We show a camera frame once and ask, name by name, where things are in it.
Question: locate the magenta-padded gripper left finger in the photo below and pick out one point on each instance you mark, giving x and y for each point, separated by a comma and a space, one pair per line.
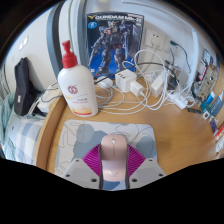
77, 171

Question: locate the colourful printed figure box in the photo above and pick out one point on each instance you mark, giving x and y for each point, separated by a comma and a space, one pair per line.
206, 61

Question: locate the small white square clock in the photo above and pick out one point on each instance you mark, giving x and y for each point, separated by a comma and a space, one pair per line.
206, 115

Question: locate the white charger cube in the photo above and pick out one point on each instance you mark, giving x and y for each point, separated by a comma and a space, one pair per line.
125, 80

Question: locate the blue spray bottle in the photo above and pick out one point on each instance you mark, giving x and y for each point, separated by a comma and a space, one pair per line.
218, 105

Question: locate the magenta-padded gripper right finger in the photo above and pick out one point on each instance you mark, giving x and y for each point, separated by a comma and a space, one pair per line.
148, 170

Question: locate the clear glass jar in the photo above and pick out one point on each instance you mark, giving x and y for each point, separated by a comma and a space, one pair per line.
171, 70

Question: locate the white wall socket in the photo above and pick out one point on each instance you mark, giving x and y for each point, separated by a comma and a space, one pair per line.
154, 39

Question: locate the red snack tube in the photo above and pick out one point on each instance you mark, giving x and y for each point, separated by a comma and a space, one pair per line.
220, 131

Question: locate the white desk lamp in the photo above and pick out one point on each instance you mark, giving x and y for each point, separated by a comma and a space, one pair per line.
195, 50

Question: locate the brown tree-man figure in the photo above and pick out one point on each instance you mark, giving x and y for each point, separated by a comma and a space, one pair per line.
206, 83

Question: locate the pink computer mouse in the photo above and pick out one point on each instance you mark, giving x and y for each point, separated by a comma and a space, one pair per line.
114, 156

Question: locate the white wall switch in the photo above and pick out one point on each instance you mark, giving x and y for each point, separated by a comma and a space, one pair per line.
23, 42

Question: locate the blue plaid bedding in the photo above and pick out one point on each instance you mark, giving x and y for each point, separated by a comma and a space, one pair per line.
23, 140

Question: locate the teal blanket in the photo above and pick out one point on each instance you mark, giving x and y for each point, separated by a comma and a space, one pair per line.
5, 116

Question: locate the white power strip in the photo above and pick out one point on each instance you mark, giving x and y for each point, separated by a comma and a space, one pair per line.
176, 100

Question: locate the white cardboard box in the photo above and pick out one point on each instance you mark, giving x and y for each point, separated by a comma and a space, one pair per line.
46, 101

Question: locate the white pump bottle, red cap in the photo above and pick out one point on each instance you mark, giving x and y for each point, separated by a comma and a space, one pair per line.
78, 90

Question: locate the grey metal desk frame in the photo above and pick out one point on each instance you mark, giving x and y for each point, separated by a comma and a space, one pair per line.
53, 40

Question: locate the cloud-print mouse pad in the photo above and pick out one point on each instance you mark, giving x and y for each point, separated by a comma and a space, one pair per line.
76, 140

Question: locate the robot model kit box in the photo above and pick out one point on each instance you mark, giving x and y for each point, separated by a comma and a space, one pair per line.
113, 43

